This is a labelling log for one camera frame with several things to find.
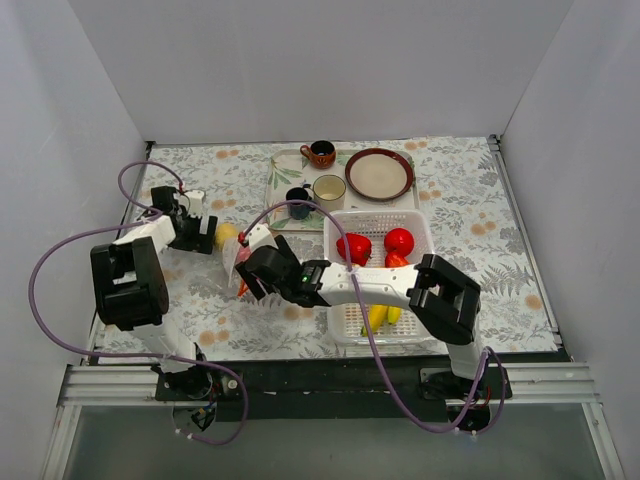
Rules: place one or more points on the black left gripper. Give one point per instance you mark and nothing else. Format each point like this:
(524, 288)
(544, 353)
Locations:
(204, 235)

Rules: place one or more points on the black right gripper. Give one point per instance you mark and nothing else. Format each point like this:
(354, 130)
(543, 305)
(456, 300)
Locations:
(255, 275)

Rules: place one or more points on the pink fake peach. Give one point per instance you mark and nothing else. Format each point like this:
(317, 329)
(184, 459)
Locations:
(243, 254)

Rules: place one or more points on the yellow fake lemon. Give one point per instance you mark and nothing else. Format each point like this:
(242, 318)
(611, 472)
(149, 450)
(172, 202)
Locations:
(224, 232)

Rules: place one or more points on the clear zip top bag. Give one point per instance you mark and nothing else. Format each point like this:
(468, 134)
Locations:
(235, 282)

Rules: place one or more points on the red fake bell pepper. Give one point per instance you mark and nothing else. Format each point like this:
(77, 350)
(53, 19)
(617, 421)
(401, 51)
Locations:
(359, 248)

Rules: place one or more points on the white plastic basket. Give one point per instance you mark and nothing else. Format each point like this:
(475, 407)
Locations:
(345, 323)

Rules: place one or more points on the yellow fake banana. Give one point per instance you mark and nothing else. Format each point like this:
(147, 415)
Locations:
(377, 316)

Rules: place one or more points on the orange fake mango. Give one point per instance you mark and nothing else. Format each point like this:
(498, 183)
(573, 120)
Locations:
(394, 260)

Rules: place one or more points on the red fake apple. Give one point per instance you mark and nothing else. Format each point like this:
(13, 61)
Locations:
(400, 241)

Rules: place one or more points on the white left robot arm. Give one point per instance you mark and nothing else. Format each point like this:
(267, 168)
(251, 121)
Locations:
(131, 292)

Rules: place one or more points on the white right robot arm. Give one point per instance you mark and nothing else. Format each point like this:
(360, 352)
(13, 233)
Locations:
(444, 300)

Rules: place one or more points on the dark blue cup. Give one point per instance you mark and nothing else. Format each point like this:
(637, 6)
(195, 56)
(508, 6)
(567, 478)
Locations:
(300, 202)

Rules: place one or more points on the cream mug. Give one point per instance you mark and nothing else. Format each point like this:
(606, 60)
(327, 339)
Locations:
(329, 192)

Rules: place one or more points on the floral serving tray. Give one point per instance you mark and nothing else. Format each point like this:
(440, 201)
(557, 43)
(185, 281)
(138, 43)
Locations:
(289, 169)

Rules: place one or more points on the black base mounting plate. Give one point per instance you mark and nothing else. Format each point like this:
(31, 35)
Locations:
(351, 388)

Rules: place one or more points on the brown orange cup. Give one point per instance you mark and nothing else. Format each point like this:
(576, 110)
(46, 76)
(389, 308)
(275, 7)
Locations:
(321, 154)

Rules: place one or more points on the red rimmed cream plate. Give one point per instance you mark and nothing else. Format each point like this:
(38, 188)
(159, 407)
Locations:
(379, 174)

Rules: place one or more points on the floral tablecloth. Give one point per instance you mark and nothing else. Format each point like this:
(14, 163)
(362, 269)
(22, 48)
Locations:
(458, 188)

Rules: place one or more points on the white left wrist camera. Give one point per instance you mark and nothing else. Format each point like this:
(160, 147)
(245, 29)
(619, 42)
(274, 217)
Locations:
(192, 202)

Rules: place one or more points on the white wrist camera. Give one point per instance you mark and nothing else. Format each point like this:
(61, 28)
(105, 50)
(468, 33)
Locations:
(192, 202)
(258, 236)

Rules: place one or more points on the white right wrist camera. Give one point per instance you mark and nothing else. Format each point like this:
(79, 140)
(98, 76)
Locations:
(258, 236)

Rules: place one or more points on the aluminium frame rail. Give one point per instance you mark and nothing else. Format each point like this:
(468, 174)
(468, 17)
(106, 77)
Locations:
(109, 385)

